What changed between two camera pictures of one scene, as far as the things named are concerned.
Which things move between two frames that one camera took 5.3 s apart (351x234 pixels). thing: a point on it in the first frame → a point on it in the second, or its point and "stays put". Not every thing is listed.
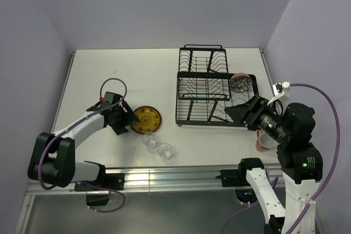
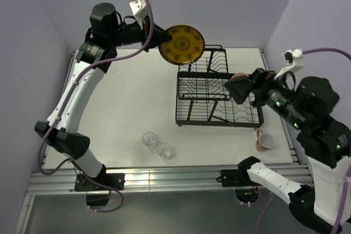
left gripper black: [129, 117] → [158, 36]
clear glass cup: [164, 150] stays put
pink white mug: [264, 141] stays put
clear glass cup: [149, 140] stays put
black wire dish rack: [205, 89] stays put
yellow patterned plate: [149, 118] → [186, 47]
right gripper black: [238, 112] → [238, 89]
